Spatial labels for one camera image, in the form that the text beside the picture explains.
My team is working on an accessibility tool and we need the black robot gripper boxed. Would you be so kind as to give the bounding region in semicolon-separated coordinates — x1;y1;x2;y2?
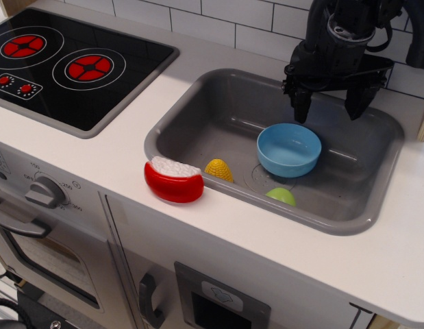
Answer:
282;14;394;123

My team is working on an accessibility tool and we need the yellow toy corn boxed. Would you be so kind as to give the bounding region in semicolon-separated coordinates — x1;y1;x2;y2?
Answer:
205;158;234;182

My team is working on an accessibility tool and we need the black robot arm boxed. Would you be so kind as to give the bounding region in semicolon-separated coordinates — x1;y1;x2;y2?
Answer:
282;1;403;123

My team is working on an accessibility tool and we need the blue plastic bowl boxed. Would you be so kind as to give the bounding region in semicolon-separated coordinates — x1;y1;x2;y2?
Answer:
257;123;322;178

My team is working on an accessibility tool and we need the grey toy sink basin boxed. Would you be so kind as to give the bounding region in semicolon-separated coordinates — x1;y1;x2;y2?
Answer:
145;69;404;236

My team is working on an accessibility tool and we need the black sink faucet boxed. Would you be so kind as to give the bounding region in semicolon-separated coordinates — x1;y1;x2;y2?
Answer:
402;0;424;69

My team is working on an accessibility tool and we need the red bowl of rice toy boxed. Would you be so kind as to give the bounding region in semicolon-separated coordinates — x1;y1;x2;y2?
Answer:
144;156;204;203

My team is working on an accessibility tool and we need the green toy fruit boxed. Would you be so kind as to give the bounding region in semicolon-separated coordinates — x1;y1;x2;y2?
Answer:
265;187;296;206

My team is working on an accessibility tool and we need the grey dishwasher panel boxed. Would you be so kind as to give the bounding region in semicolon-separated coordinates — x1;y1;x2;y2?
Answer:
174;262;271;329

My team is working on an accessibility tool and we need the black toy stovetop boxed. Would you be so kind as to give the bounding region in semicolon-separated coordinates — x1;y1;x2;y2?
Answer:
0;8;179;139

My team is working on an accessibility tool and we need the grey oven knob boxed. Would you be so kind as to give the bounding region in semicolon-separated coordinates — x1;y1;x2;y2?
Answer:
25;176;66;209

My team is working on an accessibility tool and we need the toy oven door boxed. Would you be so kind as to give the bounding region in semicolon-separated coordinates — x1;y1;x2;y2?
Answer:
0;195;127;329

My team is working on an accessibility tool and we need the grey cabinet door handle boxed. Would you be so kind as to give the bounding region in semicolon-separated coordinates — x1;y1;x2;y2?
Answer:
138;273;165;328

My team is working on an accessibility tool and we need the grey oven door handle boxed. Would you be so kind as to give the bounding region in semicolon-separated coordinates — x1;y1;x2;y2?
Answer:
0;201;51;239

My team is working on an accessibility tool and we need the black cable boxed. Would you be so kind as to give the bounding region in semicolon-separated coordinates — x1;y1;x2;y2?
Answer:
0;297;38;329

